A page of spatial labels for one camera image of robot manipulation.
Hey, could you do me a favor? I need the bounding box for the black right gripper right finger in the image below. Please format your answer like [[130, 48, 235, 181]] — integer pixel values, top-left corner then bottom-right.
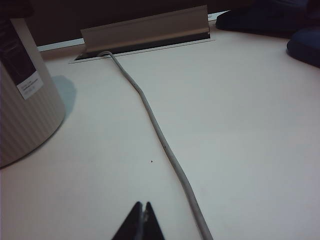
[[143, 201, 166, 240]]

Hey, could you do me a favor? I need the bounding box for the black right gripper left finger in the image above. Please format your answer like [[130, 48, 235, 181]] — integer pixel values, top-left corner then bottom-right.
[[111, 201, 144, 240]]

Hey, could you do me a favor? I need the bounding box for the white ribbed plastic trash can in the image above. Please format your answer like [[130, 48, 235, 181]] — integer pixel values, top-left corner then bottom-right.
[[0, 9, 66, 169]]

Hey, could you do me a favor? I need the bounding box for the dark blue rubber slipper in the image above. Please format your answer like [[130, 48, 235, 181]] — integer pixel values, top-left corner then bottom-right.
[[286, 27, 320, 68], [215, 8, 311, 39]]

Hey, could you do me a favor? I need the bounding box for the grey power cable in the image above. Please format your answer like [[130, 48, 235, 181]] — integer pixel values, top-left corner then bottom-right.
[[99, 50, 214, 240]]

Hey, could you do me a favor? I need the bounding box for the metal desk cable flap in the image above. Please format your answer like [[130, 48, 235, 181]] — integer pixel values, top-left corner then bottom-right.
[[80, 4, 210, 55]]

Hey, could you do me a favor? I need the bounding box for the brown desk partition wall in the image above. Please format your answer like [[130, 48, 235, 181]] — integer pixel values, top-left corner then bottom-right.
[[24, 0, 232, 52]]

